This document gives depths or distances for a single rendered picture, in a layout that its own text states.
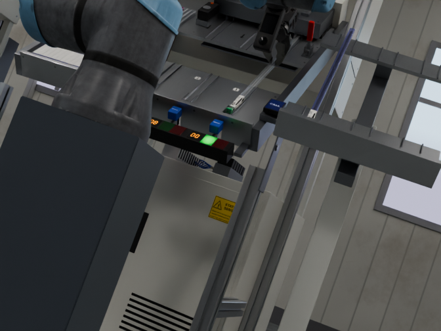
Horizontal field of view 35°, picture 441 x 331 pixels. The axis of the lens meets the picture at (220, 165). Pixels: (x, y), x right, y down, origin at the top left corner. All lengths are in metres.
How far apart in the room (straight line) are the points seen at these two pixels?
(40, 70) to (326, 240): 0.85
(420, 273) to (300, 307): 3.61
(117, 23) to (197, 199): 1.01
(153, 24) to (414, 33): 4.53
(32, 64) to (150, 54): 0.91
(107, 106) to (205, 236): 1.01
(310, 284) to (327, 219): 0.16
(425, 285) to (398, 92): 1.40
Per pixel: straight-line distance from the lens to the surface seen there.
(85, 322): 1.04
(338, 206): 1.65
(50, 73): 1.89
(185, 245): 1.96
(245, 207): 1.62
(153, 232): 2.00
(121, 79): 1.01
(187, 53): 2.46
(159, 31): 1.04
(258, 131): 1.63
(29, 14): 1.15
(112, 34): 1.03
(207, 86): 1.80
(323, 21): 2.09
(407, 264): 5.20
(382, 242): 5.19
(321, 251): 1.64
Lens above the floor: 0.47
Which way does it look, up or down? 5 degrees up
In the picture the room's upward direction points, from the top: 20 degrees clockwise
